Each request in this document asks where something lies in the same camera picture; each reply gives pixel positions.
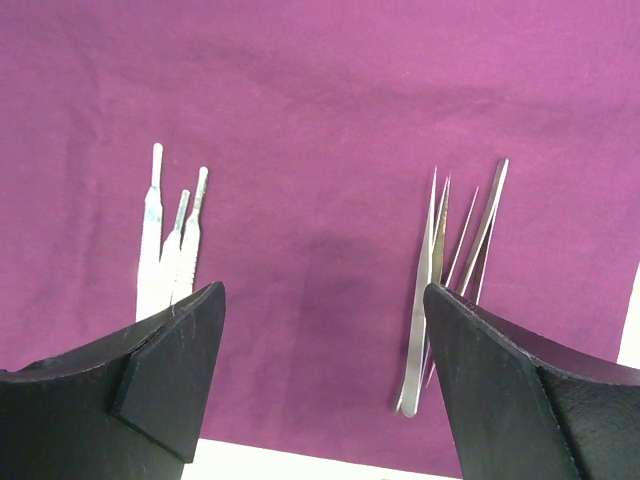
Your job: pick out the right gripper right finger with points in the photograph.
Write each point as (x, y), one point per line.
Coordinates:
(521, 406)

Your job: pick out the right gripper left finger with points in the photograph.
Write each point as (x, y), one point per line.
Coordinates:
(129, 405)

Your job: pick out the steel scalpel handle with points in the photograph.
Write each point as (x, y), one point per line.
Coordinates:
(187, 263)
(171, 252)
(150, 239)

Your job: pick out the thin steel probe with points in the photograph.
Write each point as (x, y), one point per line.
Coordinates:
(462, 240)

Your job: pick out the purple surgical cloth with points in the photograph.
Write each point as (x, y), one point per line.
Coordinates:
(322, 124)

